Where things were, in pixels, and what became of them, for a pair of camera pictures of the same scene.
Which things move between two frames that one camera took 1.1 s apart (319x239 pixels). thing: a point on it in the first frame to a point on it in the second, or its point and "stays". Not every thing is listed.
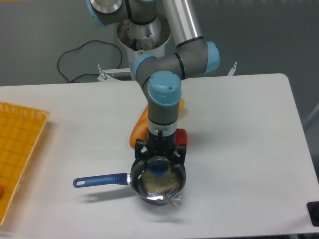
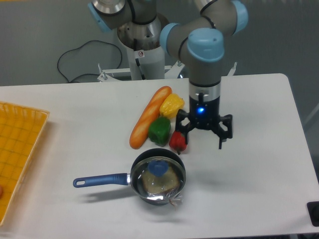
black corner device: [313, 209] stays
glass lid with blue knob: [157, 181] stays
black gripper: [160, 145] to [204, 114]
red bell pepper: [181, 137] stays
